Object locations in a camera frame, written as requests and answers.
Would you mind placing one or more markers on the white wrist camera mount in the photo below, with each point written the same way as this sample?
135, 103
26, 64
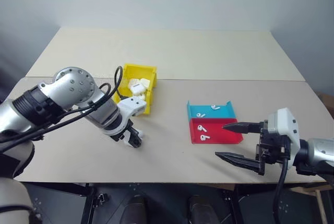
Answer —
129, 106
283, 124

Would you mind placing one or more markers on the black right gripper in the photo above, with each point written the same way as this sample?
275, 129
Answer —
272, 147

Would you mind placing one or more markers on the white earbud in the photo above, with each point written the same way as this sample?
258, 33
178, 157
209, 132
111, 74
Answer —
215, 107
201, 128
200, 115
204, 137

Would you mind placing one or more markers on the wooden frame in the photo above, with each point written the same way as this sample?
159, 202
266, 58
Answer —
322, 200

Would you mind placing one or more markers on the yellow plastic bin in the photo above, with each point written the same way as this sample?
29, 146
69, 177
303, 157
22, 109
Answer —
150, 104

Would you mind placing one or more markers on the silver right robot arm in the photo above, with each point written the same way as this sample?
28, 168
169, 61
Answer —
321, 147

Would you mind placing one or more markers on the black table frame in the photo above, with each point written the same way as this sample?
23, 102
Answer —
85, 203

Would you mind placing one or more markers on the brown cardboard box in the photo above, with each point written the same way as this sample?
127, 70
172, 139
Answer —
326, 104

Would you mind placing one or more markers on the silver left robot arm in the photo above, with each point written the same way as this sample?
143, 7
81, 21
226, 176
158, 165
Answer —
75, 85

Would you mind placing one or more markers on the red plastic tray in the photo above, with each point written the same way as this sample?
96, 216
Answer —
224, 135

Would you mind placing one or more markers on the dark rounded shape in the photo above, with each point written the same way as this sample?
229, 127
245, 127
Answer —
135, 208
201, 208

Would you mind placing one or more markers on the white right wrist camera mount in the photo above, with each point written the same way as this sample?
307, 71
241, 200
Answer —
283, 124

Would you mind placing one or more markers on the silver robot torso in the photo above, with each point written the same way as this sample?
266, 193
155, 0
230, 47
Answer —
13, 198

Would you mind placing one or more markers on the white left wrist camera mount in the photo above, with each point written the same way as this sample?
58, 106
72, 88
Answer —
129, 106

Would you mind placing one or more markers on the white earbud case with label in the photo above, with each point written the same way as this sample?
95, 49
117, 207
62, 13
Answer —
137, 87

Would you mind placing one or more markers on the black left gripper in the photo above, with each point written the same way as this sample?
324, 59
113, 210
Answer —
122, 134

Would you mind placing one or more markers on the teal plastic tray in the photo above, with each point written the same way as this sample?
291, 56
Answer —
221, 113

